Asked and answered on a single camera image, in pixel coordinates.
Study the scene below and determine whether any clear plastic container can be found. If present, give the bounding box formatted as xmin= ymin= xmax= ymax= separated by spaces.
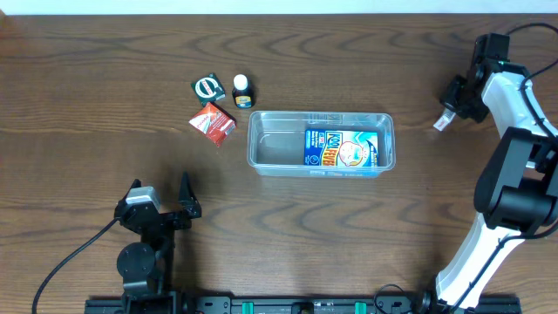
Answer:
xmin=247 ymin=111 xmax=396 ymax=178

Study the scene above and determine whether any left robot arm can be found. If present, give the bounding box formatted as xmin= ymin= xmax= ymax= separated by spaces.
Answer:
xmin=114 ymin=173 xmax=201 ymax=297

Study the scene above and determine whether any green square packet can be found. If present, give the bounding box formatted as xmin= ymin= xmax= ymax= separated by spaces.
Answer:
xmin=191 ymin=73 xmax=226 ymax=107

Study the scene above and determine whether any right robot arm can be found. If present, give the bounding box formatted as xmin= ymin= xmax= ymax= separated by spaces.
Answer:
xmin=416 ymin=60 xmax=557 ymax=313

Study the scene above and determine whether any black mounting rail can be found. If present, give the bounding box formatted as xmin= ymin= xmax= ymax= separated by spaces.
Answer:
xmin=85 ymin=290 xmax=522 ymax=314

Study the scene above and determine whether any white medicine box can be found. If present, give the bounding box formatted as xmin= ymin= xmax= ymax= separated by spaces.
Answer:
xmin=433 ymin=108 xmax=456 ymax=132

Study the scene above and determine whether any red square packet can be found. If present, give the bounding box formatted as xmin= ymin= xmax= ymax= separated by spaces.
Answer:
xmin=188 ymin=102 xmax=236 ymax=147

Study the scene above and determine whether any blue fever patch box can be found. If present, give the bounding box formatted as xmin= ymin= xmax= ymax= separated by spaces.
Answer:
xmin=304 ymin=129 xmax=379 ymax=167

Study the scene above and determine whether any small dark medicine bottle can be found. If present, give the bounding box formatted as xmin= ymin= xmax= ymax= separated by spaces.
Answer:
xmin=233 ymin=74 xmax=254 ymax=109

